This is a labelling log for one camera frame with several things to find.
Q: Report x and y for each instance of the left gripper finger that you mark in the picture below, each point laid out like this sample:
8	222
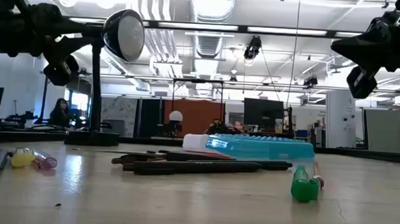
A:
69	29

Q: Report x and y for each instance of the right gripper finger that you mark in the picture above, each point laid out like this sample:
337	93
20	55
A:
354	48

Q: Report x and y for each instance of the yellow highlighter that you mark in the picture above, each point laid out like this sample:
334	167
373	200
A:
22	158

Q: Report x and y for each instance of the pink highlighter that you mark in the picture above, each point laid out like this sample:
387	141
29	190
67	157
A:
46	161

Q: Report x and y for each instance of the green highlighter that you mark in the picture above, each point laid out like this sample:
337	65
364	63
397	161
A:
304	189

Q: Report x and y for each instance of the black desk lamp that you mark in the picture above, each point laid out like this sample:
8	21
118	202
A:
125	34

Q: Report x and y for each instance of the white pillar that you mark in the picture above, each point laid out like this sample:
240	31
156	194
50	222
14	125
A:
340	119

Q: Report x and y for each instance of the grey partition panel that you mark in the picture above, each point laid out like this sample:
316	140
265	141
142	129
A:
387	130

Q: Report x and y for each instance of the person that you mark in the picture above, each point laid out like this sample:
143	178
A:
216	126
60	113

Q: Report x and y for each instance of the black overhead crossbar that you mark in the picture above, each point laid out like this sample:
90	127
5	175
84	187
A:
242	28

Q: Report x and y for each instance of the white globe lamp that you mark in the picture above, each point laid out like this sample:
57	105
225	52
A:
175	117

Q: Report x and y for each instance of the orange partition panel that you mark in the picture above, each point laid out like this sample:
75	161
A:
196	117

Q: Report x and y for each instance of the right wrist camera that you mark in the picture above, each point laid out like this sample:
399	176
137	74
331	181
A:
361	82

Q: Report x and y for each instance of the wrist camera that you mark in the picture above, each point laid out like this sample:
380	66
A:
361	82
61	71

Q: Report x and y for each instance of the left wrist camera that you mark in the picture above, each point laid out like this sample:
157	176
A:
61	71

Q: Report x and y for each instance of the black hanging camera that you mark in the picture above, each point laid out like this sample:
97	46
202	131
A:
310	81
253	47

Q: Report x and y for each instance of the silver ceiling duct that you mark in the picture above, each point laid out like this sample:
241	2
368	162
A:
212	6

